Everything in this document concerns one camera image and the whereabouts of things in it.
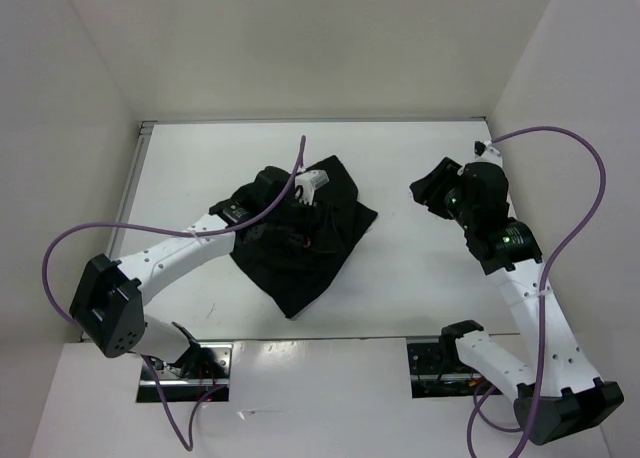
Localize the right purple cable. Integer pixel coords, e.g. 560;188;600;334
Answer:
466;125;609;458

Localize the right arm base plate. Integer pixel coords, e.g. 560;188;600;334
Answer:
406;337;490;399

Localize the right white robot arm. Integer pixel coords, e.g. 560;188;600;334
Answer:
410;158;624;445

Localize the purple cable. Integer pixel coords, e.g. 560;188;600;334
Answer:
466;125;609;458
41;135;307;452

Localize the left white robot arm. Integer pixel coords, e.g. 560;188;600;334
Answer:
70;167;329;378

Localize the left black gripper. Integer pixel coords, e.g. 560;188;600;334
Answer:
264;194;343;252

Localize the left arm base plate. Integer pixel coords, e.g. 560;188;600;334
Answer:
136;342;233;403

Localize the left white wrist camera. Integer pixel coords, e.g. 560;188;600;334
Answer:
294;170;329;206

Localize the black pleated skirt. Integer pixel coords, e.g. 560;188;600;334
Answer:
231;155;378;319

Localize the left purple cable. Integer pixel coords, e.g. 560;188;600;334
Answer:
41;135;307;452

